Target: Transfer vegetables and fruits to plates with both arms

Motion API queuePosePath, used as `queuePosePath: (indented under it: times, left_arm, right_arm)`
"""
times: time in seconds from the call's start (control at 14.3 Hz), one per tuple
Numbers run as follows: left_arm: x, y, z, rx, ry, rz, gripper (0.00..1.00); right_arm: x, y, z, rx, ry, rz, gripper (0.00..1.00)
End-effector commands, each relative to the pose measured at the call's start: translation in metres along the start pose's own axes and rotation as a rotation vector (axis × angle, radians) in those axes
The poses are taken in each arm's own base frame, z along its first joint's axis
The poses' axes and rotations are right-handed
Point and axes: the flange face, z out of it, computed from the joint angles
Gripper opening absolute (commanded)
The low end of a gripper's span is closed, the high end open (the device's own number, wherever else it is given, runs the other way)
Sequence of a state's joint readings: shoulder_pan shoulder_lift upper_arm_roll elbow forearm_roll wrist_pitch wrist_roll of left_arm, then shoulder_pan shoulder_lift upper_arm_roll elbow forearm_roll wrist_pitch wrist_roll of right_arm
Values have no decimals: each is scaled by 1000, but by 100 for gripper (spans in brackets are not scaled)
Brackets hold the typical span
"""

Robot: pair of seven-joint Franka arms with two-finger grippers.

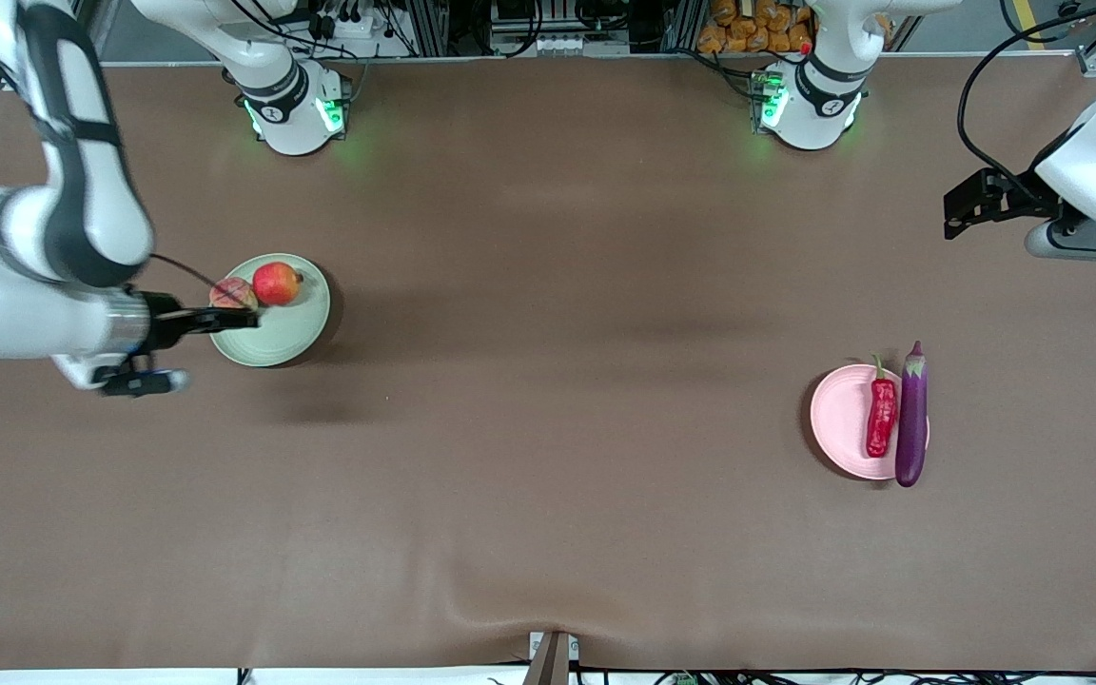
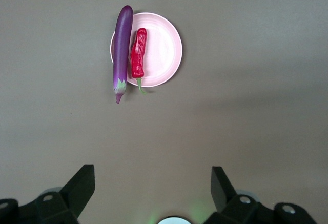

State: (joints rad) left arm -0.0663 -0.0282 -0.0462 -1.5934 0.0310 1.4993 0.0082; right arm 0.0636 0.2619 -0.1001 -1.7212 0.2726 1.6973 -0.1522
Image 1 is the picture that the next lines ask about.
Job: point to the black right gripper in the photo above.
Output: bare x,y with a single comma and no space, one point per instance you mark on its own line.
164,317

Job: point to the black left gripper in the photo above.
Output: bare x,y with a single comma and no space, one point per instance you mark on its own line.
1022,196

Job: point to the pinkish orange round fruit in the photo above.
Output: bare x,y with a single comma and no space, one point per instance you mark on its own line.
227,295

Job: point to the red pomegranate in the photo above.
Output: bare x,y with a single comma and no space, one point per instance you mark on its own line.
276,283

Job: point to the long purple eggplant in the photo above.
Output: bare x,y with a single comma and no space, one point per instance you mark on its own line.
910,428

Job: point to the red chili pepper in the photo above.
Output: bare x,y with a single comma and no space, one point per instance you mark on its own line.
881,419

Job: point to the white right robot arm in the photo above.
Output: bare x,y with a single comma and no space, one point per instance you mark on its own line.
82,209

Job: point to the pale green round plate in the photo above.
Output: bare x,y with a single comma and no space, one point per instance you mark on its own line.
282,338

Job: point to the pale pink round plate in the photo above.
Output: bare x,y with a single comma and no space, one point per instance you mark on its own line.
838,419

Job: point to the pile of orange items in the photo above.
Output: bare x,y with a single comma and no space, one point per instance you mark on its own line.
748,29

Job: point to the white power strip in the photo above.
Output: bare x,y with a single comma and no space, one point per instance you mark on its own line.
358,29

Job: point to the large table cover mat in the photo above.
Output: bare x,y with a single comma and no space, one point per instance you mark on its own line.
510,476

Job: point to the white terminal strip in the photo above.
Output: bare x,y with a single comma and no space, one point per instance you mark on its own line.
581,43

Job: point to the metal table edge bracket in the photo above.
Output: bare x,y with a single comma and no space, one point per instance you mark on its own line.
553,656

